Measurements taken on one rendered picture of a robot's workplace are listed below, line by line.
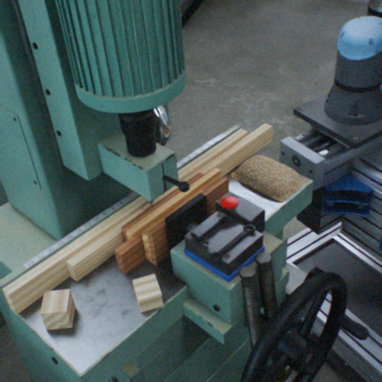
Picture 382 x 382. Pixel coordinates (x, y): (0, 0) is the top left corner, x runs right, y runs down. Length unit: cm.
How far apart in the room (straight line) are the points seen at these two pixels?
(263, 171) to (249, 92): 217
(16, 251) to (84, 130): 37
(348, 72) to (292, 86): 191
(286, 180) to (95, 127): 39
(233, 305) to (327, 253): 111
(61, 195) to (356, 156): 79
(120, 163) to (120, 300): 24
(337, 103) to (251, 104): 171
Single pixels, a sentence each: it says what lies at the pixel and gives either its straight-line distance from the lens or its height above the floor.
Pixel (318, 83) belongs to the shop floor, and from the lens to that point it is 339.
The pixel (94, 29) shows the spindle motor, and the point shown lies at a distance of 80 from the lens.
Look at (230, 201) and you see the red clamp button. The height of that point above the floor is 102.
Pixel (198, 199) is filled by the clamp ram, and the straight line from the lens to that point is 98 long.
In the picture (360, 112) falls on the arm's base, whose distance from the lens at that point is 150.
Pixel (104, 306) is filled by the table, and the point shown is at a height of 90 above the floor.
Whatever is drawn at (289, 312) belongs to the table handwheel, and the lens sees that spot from 87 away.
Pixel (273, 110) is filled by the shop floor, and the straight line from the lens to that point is 312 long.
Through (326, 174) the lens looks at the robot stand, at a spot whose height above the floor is 71.
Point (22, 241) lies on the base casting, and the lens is 128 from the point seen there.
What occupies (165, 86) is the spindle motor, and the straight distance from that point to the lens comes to 84.
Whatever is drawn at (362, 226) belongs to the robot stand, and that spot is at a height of 54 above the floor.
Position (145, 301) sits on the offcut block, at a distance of 92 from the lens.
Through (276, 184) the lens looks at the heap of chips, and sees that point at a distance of 112.
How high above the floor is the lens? 163
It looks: 39 degrees down
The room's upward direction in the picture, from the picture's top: 5 degrees counter-clockwise
